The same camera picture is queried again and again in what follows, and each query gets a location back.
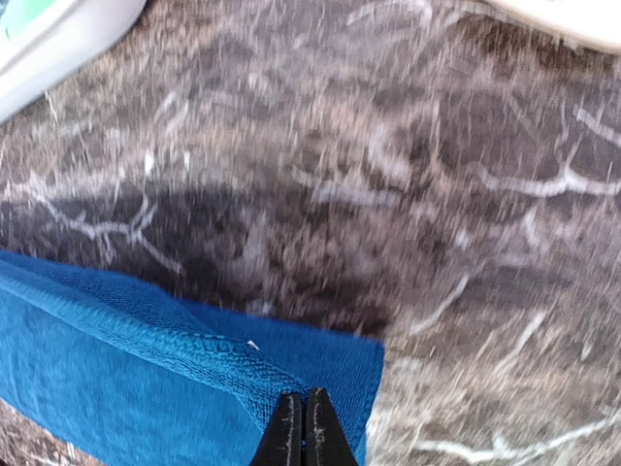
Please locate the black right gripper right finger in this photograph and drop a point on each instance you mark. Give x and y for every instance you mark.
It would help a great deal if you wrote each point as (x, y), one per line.
(326, 444)

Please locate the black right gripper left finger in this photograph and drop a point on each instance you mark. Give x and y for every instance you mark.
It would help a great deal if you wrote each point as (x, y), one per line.
(281, 443)

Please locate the dark blue towel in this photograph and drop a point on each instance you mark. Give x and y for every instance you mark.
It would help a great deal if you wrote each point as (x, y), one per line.
(135, 376)

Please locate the white plastic basin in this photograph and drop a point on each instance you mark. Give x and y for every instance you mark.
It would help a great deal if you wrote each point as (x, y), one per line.
(44, 42)

